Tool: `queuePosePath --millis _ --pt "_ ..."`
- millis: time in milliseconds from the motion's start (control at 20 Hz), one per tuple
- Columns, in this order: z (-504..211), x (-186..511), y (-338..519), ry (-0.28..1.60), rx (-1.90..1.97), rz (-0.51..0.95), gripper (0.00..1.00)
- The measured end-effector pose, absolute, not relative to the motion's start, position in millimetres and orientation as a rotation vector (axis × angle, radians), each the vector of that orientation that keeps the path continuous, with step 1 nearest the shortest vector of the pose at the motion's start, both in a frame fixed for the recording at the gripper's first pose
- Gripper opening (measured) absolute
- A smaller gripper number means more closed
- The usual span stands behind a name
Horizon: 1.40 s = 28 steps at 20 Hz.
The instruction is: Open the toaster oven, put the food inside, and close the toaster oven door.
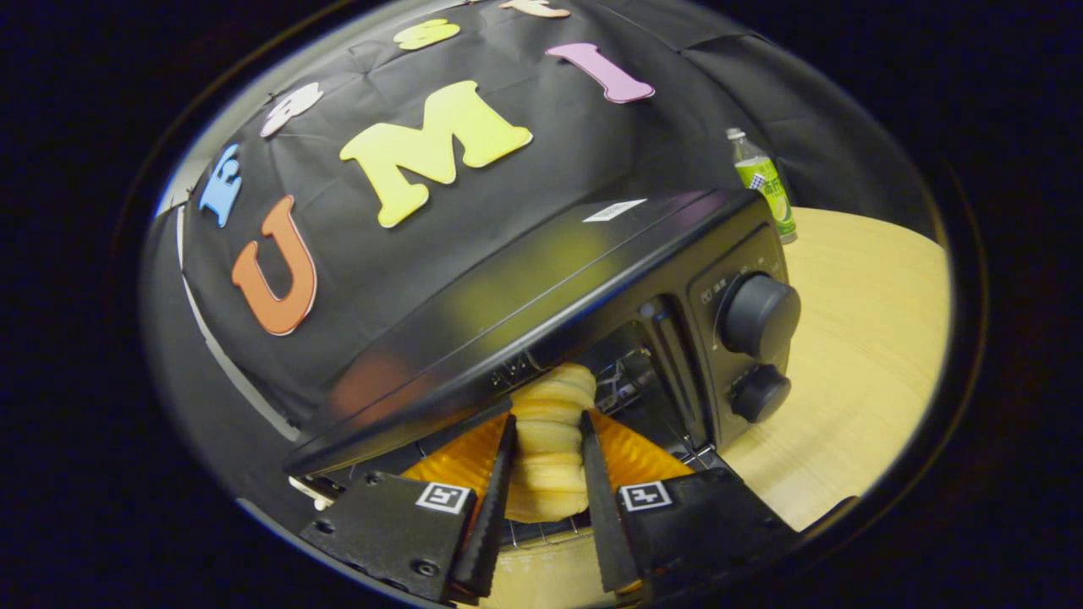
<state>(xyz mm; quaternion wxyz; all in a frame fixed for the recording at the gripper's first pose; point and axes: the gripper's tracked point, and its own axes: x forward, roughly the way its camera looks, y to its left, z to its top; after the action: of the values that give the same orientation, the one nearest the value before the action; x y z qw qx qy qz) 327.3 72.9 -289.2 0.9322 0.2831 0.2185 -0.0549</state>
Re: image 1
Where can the yellow bread roll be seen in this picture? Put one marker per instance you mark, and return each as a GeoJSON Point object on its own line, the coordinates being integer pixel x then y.
{"type": "Point", "coordinates": [550, 448]}

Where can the green label plastic bottle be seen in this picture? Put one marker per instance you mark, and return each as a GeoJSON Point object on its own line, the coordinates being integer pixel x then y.
{"type": "Point", "coordinates": [766, 182]}

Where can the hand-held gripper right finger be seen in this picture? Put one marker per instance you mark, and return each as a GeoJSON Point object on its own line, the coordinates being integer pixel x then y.
{"type": "Point", "coordinates": [605, 524]}

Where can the black toaster oven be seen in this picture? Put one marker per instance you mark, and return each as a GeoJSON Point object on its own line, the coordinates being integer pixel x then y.
{"type": "Point", "coordinates": [550, 279]}

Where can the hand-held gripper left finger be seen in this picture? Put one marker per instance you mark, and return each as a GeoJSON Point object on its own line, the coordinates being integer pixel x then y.
{"type": "Point", "coordinates": [489, 524]}

